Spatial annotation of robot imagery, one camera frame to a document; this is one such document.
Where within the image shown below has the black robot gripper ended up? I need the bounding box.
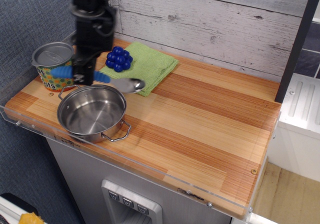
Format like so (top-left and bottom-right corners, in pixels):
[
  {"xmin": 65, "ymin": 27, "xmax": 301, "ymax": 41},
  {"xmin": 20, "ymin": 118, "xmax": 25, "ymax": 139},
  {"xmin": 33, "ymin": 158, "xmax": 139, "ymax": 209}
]
[{"xmin": 70, "ymin": 5, "xmax": 117, "ymax": 86}]

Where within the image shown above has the blue handled metal spoon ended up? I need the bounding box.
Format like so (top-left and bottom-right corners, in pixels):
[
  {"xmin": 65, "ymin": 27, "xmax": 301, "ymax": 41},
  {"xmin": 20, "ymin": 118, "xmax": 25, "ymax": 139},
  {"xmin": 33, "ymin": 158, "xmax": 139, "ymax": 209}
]
[{"xmin": 50, "ymin": 66, "xmax": 146, "ymax": 94}]

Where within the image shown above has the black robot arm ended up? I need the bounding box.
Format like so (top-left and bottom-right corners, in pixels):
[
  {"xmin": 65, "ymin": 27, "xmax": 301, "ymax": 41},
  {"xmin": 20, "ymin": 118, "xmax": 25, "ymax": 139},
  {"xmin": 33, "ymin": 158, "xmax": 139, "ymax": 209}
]
[{"xmin": 70, "ymin": 0, "xmax": 117, "ymax": 86}]

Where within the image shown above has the stainless steel pot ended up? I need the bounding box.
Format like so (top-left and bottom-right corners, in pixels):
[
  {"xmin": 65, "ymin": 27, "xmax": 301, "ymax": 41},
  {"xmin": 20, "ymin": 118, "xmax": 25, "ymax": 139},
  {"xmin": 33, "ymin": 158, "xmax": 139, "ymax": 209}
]
[{"xmin": 57, "ymin": 84, "xmax": 131, "ymax": 143}]

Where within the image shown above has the blue toy grape cluster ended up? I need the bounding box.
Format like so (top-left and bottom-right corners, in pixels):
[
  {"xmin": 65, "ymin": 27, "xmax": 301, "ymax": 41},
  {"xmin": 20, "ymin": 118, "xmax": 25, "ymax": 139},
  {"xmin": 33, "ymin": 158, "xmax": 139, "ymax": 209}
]
[{"xmin": 105, "ymin": 46, "xmax": 133, "ymax": 73}]

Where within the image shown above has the polka dot tin can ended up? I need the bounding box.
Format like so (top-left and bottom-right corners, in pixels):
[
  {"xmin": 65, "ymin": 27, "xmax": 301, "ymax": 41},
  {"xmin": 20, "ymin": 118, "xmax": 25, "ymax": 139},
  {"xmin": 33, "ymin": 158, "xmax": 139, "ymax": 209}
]
[{"xmin": 31, "ymin": 42, "xmax": 74, "ymax": 92}]

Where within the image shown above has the green folded cloth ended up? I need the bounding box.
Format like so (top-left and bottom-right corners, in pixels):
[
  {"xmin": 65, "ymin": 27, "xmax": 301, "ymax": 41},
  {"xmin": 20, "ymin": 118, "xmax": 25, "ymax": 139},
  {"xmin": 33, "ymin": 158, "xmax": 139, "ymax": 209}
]
[{"xmin": 100, "ymin": 42, "xmax": 179, "ymax": 97}]

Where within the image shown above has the clear acrylic edge guard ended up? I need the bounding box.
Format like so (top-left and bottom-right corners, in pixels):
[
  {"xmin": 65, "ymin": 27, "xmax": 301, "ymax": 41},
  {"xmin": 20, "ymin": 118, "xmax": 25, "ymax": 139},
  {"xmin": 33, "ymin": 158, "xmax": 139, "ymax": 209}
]
[{"xmin": 2, "ymin": 102, "xmax": 280, "ymax": 219}]

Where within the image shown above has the grey toy fridge cabinet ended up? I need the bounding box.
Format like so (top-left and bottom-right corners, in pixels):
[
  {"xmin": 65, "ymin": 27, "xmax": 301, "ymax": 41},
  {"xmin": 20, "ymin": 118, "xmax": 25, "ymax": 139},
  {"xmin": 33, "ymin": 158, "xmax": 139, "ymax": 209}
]
[{"xmin": 47, "ymin": 139, "xmax": 232, "ymax": 224}]

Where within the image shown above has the silver dispenser panel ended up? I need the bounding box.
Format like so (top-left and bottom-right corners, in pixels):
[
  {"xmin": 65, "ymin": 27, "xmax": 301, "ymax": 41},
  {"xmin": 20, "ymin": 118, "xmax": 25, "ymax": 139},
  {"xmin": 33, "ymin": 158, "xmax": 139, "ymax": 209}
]
[{"xmin": 101, "ymin": 179, "xmax": 164, "ymax": 224}]

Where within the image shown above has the yellow black object corner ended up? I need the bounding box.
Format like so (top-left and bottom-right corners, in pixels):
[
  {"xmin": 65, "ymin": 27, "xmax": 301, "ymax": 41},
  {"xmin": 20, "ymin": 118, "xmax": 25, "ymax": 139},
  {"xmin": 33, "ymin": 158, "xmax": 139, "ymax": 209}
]
[{"xmin": 0, "ymin": 193, "xmax": 46, "ymax": 224}]

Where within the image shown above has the white toy sink unit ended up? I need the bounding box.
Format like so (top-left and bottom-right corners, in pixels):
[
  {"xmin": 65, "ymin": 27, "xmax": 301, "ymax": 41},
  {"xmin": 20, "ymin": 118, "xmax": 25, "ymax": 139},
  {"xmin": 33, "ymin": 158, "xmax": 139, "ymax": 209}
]
[{"xmin": 267, "ymin": 74, "xmax": 320, "ymax": 181}]

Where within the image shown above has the dark right vertical post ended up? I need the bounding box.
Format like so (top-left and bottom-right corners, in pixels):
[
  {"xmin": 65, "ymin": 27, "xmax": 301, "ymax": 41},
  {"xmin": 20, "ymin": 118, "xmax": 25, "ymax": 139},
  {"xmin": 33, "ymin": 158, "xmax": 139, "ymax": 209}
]
[{"xmin": 274, "ymin": 0, "xmax": 319, "ymax": 104}]

